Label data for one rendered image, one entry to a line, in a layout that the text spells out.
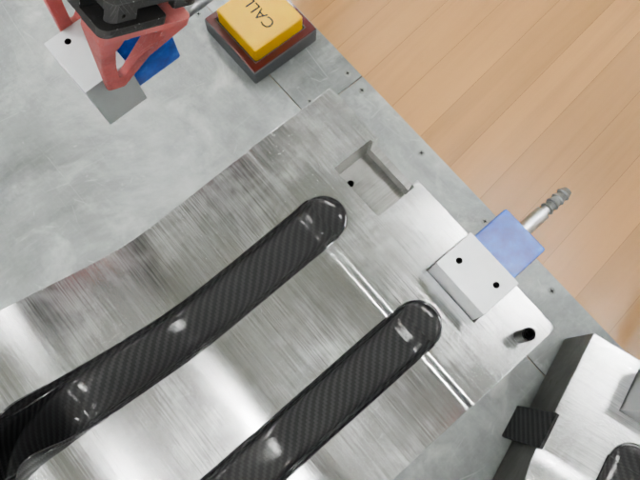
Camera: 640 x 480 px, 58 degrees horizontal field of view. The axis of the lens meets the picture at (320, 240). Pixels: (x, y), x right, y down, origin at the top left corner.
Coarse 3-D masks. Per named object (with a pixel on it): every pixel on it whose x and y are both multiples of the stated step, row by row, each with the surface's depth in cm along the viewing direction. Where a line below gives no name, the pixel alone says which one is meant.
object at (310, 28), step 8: (288, 0) 58; (208, 16) 57; (216, 16) 57; (304, 16) 58; (216, 24) 57; (304, 24) 57; (224, 32) 57; (304, 32) 57; (232, 40) 57; (296, 40) 57; (232, 48) 56; (240, 48) 56; (280, 48) 57; (288, 48) 57; (240, 56) 56; (248, 56) 56; (272, 56) 56; (248, 64) 56; (256, 64) 56; (264, 64) 56
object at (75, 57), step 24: (72, 24) 41; (48, 48) 41; (72, 48) 41; (120, 48) 42; (168, 48) 43; (72, 72) 40; (96, 72) 40; (144, 72) 43; (96, 96) 41; (120, 96) 43; (144, 96) 45
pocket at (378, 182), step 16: (368, 144) 47; (352, 160) 48; (368, 160) 49; (384, 160) 48; (352, 176) 49; (368, 176) 49; (384, 176) 49; (400, 176) 48; (368, 192) 48; (384, 192) 49; (400, 192) 49; (384, 208) 48
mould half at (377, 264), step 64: (320, 128) 47; (256, 192) 46; (320, 192) 46; (128, 256) 44; (192, 256) 45; (320, 256) 44; (384, 256) 44; (0, 320) 39; (64, 320) 40; (128, 320) 42; (256, 320) 43; (320, 320) 43; (448, 320) 43; (512, 320) 43; (0, 384) 37; (192, 384) 41; (256, 384) 42; (448, 384) 42; (128, 448) 37; (192, 448) 39; (384, 448) 41
